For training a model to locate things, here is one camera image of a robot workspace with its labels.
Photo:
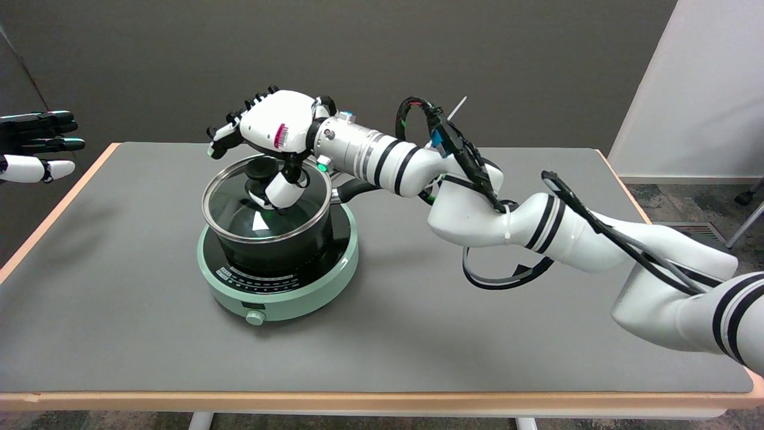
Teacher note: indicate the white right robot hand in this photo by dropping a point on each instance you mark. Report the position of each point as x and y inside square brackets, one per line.
[274, 122]

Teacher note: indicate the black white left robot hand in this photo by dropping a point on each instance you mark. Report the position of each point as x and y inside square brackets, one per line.
[24, 168]

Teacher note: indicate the glass pot lid black knob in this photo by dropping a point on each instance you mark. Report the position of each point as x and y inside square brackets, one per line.
[230, 200]

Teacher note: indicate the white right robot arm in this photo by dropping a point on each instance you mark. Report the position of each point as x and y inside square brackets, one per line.
[471, 215]

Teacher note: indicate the green round induction cooker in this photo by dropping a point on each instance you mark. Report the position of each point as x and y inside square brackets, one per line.
[298, 304]

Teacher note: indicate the white table leg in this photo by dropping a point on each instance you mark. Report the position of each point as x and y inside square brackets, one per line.
[526, 423]
[200, 421]

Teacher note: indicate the grey floor vent grille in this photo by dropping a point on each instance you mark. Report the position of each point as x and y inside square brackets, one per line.
[692, 232]

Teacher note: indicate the black caster wheel leg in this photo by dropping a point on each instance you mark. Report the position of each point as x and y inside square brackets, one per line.
[746, 196]

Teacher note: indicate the slanted metal stand leg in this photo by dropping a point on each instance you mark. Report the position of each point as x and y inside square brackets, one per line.
[746, 226]

